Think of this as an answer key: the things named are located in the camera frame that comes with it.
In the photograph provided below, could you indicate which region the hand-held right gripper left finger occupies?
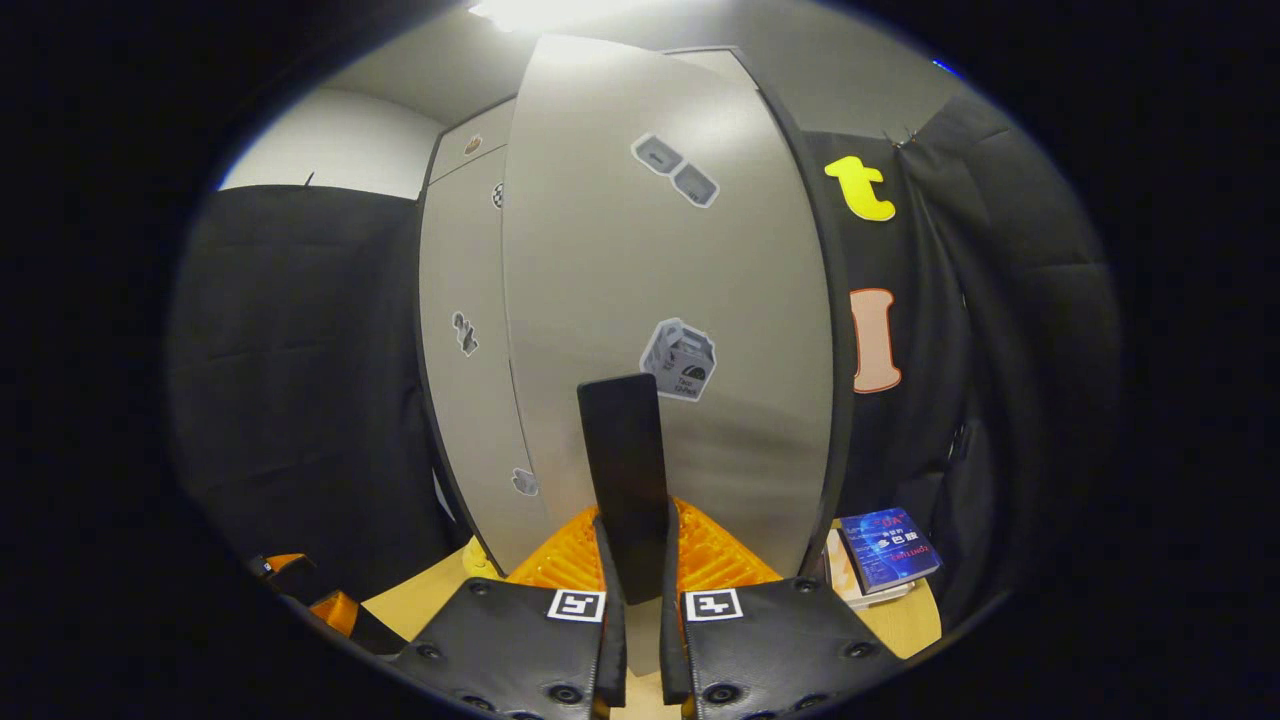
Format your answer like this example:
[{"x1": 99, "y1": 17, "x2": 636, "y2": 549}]
[{"x1": 385, "y1": 505, "x2": 628, "y2": 720}]

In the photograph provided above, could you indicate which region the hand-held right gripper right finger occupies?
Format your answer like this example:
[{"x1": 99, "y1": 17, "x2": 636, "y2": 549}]
[{"x1": 660, "y1": 500, "x2": 906, "y2": 720}]

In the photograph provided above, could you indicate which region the black door handle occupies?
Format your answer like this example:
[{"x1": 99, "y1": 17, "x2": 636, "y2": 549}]
[{"x1": 577, "y1": 374, "x2": 671, "y2": 605}]

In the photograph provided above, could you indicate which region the grey cabinet door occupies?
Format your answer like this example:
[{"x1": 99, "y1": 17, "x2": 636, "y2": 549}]
[
  {"x1": 420, "y1": 145, "x2": 546, "y2": 576},
  {"x1": 502, "y1": 35, "x2": 854, "y2": 677}
]

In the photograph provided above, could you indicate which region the grey double-door shoe cabinet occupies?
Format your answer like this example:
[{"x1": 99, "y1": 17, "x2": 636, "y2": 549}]
[{"x1": 413, "y1": 45, "x2": 856, "y2": 581}]

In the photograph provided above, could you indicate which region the yellow plush toy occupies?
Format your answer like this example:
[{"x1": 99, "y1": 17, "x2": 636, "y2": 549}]
[{"x1": 462, "y1": 538, "x2": 507, "y2": 580}]

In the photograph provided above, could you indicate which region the blue book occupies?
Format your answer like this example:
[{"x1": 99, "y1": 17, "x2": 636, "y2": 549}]
[{"x1": 838, "y1": 508, "x2": 943, "y2": 597}]

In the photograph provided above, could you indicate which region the black backdrop cloth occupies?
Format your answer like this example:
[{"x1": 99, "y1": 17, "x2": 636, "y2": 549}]
[{"x1": 170, "y1": 95, "x2": 1116, "y2": 621}]

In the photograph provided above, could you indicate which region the large ceiling light panel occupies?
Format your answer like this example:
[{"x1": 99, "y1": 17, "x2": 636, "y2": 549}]
[{"x1": 470, "y1": 0, "x2": 641, "y2": 33}]

